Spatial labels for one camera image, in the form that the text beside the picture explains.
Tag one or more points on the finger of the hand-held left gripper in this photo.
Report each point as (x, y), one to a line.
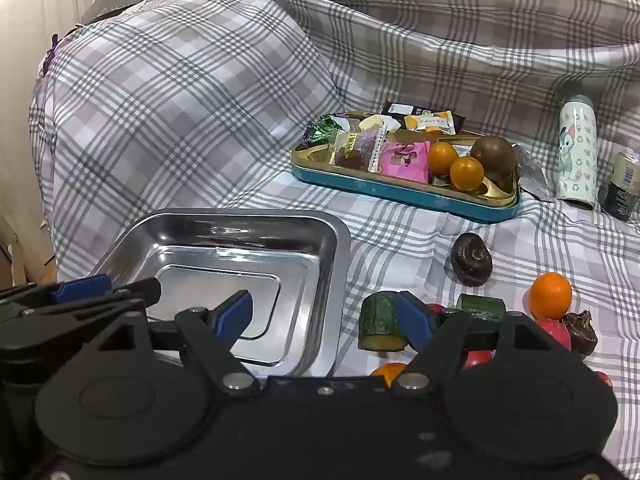
(142, 292)
(82, 288)

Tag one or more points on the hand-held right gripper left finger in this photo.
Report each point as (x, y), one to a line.
(234, 316)

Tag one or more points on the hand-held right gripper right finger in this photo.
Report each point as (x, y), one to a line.
(414, 322)

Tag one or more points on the red cherry tomato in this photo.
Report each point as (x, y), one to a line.
(604, 379)
(434, 308)
(477, 359)

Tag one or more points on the green cucumber piece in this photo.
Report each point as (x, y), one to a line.
(380, 320)
(480, 310)

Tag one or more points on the orange tangerine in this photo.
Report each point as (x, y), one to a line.
(387, 374)
(550, 296)

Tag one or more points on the stainless steel tray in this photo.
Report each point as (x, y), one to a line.
(200, 240)

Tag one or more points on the dark water chestnut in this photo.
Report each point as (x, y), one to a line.
(582, 335)
(467, 260)

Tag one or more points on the red radish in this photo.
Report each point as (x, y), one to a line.
(552, 335)

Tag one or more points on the teal and gold tin box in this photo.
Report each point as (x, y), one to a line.
(400, 192)

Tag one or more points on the small orange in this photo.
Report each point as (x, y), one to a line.
(467, 174)
(443, 157)

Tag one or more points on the pink snack packet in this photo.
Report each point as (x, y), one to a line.
(404, 161)

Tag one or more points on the small white packet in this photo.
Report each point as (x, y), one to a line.
(462, 151)

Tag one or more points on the clear brown snack packet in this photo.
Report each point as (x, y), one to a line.
(357, 152)

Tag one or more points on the brown kiwi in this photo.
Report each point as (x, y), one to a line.
(494, 157)

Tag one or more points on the silver foil packet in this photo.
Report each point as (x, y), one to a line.
(532, 175)

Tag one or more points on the grey plaid blanket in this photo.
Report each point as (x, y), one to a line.
(200, 110)

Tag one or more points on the yellow pastry packet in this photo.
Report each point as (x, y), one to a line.
(431, 122)

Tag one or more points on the white candy wrapper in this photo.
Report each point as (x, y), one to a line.
(377, 122)

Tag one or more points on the green foil candy wrapper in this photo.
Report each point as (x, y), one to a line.
(320, 130)

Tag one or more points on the black snack packet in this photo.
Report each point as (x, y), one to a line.
(405, 108)

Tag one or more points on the white cartoon print bottle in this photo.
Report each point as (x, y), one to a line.
(577, 155)

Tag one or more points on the purple cloth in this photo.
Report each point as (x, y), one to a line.
(52, 55)

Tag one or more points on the green drink can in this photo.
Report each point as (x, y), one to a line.
(622, 185)

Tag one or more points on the wooden frame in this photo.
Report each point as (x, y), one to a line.
(22, 250)

